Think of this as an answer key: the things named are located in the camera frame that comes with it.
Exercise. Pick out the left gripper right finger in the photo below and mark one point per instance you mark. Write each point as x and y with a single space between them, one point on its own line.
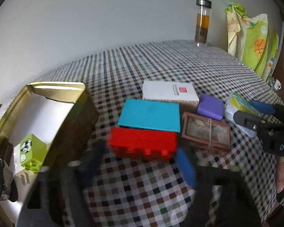
236 208

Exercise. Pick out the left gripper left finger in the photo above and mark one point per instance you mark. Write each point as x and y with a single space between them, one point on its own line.
52 188

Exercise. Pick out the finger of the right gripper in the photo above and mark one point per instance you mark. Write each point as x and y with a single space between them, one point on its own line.
248 121
276 110

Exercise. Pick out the clear plastic box yellow label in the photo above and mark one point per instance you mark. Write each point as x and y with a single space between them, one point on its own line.
236 103

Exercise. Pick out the brown picture card pack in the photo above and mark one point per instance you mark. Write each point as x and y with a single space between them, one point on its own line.
205 134

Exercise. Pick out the purple square box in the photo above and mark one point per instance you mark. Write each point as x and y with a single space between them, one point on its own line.
210 107

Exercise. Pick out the green soccer toy block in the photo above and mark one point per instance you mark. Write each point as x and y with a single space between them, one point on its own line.
32 153

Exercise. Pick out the white card box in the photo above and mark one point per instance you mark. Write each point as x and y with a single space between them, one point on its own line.
182 93

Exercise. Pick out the teal blue box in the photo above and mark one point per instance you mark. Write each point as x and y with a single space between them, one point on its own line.
150 115

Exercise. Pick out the red toy brick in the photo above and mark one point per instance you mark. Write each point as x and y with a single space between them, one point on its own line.
143 144

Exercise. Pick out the person hand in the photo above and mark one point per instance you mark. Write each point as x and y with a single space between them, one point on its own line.
279 182

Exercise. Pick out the green patterned cloth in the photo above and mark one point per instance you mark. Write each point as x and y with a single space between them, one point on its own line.
252 40

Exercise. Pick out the gold metal tin box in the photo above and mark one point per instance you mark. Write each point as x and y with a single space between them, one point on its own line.
60 114

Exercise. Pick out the checkered tablecloth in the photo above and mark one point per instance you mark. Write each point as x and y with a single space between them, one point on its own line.
136 193

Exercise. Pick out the glass tea bottle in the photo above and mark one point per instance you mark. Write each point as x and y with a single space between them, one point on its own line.
202 21

